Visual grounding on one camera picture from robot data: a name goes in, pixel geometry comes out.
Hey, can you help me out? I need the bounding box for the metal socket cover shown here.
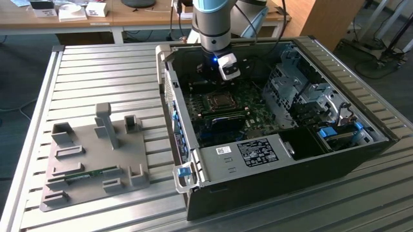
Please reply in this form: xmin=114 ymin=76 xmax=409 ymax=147
xmin=204 ymin=91 xmax=239 ymax=111

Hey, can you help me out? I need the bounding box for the CPU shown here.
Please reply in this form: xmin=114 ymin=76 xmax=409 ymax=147
xmin=211 ymin=94 xmax=231 ymax=106

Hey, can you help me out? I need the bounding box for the CPU socket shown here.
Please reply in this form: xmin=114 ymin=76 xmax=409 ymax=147
xmin=204 ymin=91 xmax=240 ymax=111

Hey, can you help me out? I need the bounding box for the green RAM stick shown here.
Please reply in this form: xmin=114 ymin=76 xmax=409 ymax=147
xmin=200 ymin=108 xmax=251 ymax=119
xmin=62 ymin=169 xmax=106 ymax=182

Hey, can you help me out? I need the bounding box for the black expansion card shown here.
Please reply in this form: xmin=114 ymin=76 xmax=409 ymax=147
xmin=205 ymin=115 xmax=247 ymax=133

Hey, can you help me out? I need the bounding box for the green motherboard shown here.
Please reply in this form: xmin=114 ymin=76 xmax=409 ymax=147
xmin=183 ymin=81 xmax=299 ymax=148

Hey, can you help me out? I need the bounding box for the metal drive cage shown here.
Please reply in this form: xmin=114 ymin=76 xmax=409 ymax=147
xmin=263 ymin=44 xmax=338 ymax=116

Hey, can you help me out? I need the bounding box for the small cardboard box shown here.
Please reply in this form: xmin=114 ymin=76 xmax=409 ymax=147
xmin=172 ymin=0 xmax=193 ymax=20

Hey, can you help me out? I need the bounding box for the pale blue teach pendant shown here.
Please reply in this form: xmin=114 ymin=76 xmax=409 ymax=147
xmin=240 ymin=7 xmax=269 ymax=39

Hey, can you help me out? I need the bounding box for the dark round pad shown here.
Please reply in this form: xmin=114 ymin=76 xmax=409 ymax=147
xmin=120 ymin=0 xmax=156 ymax=8

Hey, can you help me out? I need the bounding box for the grey power supply unit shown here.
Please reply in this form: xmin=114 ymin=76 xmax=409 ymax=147
xmin=196 ymin=134 xmax=296 ymax=182

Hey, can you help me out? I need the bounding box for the white box black label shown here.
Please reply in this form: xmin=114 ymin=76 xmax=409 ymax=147
xmin=84 ymin=2 xmax=108 ymax=18
xmin=33 ymin=8 xmax=57 ymax=18

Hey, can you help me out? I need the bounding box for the wooden cabinet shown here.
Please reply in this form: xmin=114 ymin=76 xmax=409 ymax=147
xmin=298 ymin=0 xmax=367 ymax=53

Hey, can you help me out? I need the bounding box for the blue disk carrier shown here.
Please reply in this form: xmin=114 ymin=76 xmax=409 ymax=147
xmin=318 ymin=127 xmax=338 ymax=140

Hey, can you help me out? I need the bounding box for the grey parts rack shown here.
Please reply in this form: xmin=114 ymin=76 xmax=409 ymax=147
xmin=37 ymin=102 xmax=152 ymax=213

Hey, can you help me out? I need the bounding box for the white round holder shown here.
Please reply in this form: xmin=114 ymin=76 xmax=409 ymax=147
xmin=57 ymin=4 xmax=88 ymax=23

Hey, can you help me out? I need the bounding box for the black open PC case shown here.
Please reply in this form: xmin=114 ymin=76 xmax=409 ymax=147
xmin=155 ymin=35 xmax=403 ymax=222

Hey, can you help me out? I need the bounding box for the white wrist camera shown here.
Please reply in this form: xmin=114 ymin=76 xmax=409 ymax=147
xmin=215 ymin=52 xmax=241 ymax=81

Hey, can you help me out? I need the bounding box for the wooden desk white frame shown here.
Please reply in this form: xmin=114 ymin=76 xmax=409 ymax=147
xmin=110 ymin=0 xmax=292 ymax=44
xmin=0 ymin=0 xmax=113 ymax=44

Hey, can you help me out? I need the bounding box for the black wire bundle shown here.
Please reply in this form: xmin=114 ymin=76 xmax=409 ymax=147
xmin=334 ymin=101 xmax=356 ymax=126

